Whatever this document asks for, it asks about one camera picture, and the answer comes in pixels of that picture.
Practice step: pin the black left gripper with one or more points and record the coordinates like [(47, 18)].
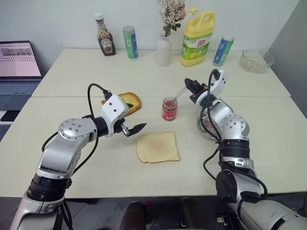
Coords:
[(122, 127)]

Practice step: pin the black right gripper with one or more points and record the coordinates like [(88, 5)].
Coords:
[(200, 89)]

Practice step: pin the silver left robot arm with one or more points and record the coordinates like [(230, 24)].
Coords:
[(69, 130)]

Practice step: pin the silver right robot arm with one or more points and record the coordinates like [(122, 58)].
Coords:
[(233, 124)]

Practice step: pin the browned toast slice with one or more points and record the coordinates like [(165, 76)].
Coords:
[(134, 100)]

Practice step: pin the small glass jam jar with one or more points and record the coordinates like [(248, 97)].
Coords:
[(169, 110)]

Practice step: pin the pale bread slice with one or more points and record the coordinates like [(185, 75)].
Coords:
[(158, 147)]

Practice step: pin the white ceramic vase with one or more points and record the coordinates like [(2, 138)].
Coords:
[(163, 51)]

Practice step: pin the yellow dish soap bottle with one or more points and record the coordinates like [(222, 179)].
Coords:
[(197, 40)]

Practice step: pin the blue green cylindrical canister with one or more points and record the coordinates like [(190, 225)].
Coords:
[(131, 44), (223, 51)]

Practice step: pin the clear glass bowl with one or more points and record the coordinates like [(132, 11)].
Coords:
[(255, 61)]

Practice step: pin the dried flower bouquet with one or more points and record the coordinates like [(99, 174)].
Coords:
[(171, 14)]

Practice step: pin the brown sauce bottle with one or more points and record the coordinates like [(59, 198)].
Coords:
[(105, 38)]

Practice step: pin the black flat device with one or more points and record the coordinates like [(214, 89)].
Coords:
[(8, 116)]

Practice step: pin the grey open laptop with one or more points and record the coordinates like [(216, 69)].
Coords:
[(16, 69)]

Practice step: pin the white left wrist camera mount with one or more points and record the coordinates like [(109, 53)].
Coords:
[(114, 109)]

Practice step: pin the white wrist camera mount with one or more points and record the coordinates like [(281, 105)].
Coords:
[(114, 109), (219, 82)]

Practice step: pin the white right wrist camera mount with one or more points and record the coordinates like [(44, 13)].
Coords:
[(219, 82)]

